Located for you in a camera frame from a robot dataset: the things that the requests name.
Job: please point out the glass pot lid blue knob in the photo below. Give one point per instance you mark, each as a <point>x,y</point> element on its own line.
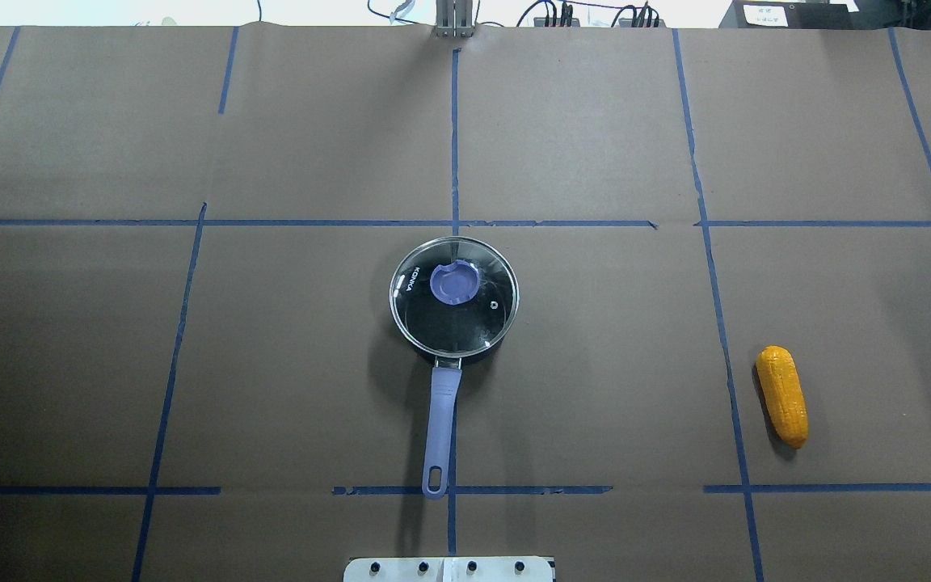
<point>454,297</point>

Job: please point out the yellow corn cob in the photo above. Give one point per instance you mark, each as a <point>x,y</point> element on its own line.
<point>783,395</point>

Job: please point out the dark blue saucepan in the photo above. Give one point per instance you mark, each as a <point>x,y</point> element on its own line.
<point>445,382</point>

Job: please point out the black box with label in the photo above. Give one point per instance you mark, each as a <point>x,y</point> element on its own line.
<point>786,15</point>

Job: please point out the aluminium frame post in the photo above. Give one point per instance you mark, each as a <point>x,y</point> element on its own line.
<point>455,18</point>

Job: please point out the white camera mast base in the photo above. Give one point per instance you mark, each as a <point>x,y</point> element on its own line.
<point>452,568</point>

